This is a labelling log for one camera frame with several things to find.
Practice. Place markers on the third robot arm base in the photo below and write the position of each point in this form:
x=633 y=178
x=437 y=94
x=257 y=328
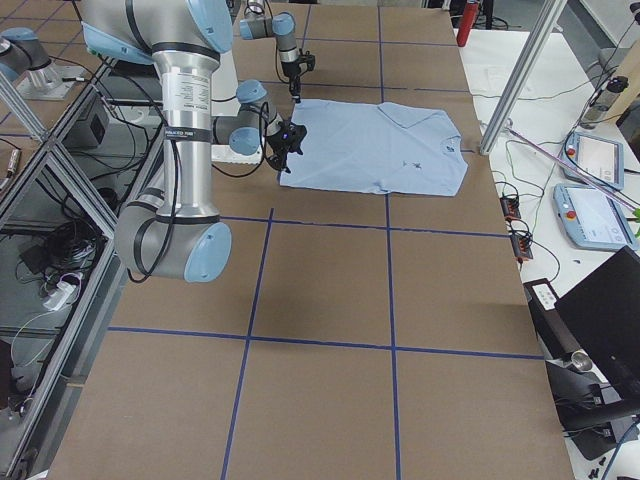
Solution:
x=24 y=56

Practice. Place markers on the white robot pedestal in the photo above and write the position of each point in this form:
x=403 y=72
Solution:
x=224 y=109

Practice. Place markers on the aluminium frame post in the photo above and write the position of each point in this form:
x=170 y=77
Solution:
x=523 y=67

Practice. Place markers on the upper teach pendant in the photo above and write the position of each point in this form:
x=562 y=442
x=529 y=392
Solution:
x=600 y=157

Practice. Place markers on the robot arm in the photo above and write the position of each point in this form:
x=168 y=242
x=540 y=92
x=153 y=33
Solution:
x=172 y=228
x=260 y=22

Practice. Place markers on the water bottle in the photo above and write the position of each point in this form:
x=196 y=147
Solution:
x=604 y=100

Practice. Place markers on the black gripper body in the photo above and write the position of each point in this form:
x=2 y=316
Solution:
x=278 y=145
x=292 y=73

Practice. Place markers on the lower teach pendant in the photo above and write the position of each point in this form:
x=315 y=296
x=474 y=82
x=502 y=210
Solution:
x=591 y=220

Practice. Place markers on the black monitor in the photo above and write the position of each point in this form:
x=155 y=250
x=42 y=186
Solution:
x=602 y=313

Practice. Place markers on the brown paper table cover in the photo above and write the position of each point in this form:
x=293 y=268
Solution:
x=351 y=336

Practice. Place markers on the aluminium frame rack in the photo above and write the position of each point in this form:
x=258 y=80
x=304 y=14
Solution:
x=60 y=276

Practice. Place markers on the orange electronics board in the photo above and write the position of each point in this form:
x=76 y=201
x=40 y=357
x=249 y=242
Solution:
x=510 y=206

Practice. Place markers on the red cylinder bottle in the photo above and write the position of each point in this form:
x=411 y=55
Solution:
x=467 y=21

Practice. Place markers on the teach pendant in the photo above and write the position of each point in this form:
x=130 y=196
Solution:
x=600 y=157
x=591 y=220

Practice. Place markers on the light blue t-shirt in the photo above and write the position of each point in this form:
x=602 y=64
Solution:
x=376 y=149

